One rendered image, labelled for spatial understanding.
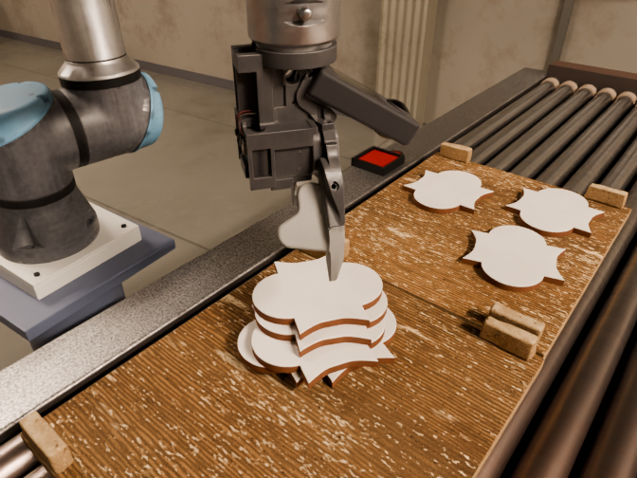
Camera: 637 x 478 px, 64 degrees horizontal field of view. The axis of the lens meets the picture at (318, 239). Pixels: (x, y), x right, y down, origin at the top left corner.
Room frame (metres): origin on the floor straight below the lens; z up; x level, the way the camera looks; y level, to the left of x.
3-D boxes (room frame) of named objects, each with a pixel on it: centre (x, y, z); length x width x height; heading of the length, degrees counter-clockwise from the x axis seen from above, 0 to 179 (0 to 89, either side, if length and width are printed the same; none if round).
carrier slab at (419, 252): (0.67, -0.24, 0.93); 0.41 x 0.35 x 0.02; 141
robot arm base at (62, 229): (0.69, 0.43, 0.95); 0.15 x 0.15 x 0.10
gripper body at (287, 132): (0.44, 0.03, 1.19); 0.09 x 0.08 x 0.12; 106
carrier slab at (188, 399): (0.35, 0.02, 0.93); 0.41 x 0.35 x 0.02; 140
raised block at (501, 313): (0.43, -0.22, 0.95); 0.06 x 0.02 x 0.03; 51
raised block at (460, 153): (0.91, -0.26, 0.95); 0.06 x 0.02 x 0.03; 51
